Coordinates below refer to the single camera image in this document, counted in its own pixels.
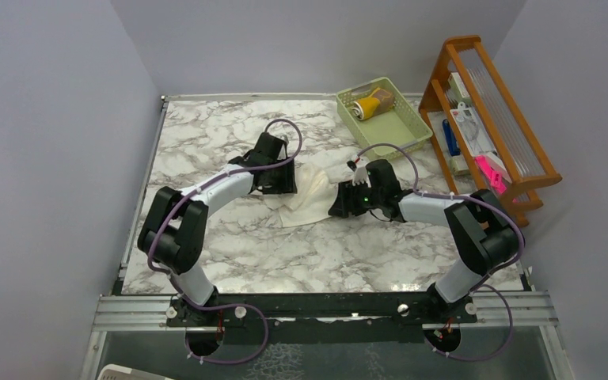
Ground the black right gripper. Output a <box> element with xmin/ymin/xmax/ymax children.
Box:
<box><xmin>330</xmin><ymin>177</ymin><xmax>383</xmax><ymax>218</ymax></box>

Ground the cream white towel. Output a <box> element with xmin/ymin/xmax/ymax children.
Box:
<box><xmin>264</xmin><ymin>164</ymin><xmax>337</xmax><ymax>228</ymax></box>

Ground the brown yellow bear towel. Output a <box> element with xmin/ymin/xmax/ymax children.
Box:
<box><xmin>350</xmin><ymin>88</ymin><xmax>395</xmax><ymax>120</ymax></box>

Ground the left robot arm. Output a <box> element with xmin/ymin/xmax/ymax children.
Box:
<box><xmin>137</xmin><ymin>132</ymin><xmax>297</xmax><ymax>325</ymax></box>

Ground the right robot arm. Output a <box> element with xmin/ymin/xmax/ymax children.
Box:
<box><xmin>328</xmin><ymin>159</ymin><xmax>524</xmax><ymax>322</ymax></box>

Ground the light green plastic basket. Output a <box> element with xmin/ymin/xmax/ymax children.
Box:
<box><xmin>335</xmin><ymin>77</ymin><xmax>433</xmax><ymax>161</ymax></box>

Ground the blue item on rack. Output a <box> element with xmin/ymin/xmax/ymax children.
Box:
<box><xmin>442</xmin><ymin>118</ymin><xmax>461</xmax><ymax>157</ymax></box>

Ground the white packaged item on rack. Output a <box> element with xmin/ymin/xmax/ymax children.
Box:
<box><xmin>450</xmin><ymin>102</ymin><xmax>496</xmax><ymax>157</ymax></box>

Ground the pink item on rack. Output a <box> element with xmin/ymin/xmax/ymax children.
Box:
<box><xmin>474</xmin><ymin>154</ymin><xmax>510</xmax><ymax>194</ymax></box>

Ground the orange wooden rack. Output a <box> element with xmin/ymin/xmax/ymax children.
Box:
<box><xmin>418</xmin><ymin>35</ymin><xmax>562</xmax><ymax>226</ymax></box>

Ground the small box on rack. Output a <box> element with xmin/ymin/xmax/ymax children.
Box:
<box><xmin>448</xmin><ymin>71</ymin><xmax>471</xmax><ymax>105</ymax></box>

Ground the white bin corner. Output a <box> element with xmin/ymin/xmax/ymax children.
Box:
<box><xmin>97</xmin><ymin>364</ymin><xmax>172</xmax><ymax>380</ymax></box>

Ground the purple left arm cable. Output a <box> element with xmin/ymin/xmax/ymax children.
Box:
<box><xmin>146</xmin><ymin>118</ymin><xmax>272</xmax><ymax>366</ymax></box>

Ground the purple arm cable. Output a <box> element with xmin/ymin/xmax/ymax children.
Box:
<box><xmin>347</xmin><ymin>142</ymin><xmax>526</xmax><ymax>363</ymax></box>
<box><xmin>146</xmin><ymin>118</ymin><xmax>272</xmax><ymax>366</ymax></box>

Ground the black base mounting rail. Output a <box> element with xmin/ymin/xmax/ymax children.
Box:
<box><xmin>165</xmin><ymin>291</ymin><xmax>477</xmax><ymax>345</ymax></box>

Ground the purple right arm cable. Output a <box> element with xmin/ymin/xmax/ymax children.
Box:
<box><xmin>347</xmin><ymin>142</ymin><xmax>526</xmax><ymax>363</ymax></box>

